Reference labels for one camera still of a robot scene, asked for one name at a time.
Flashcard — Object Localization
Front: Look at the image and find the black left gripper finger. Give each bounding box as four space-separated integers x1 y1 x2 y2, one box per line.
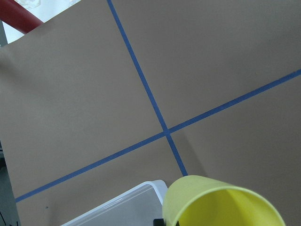
153 218 165 226

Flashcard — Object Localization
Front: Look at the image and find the red cylinder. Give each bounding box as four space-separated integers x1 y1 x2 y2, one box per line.
0 0 43 34

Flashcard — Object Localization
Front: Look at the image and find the yellow plastic cup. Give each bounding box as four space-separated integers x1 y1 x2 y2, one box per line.
162 175 285 226

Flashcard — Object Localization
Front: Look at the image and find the clear plastic storage box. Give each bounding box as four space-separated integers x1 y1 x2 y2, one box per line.
64 180 167 226

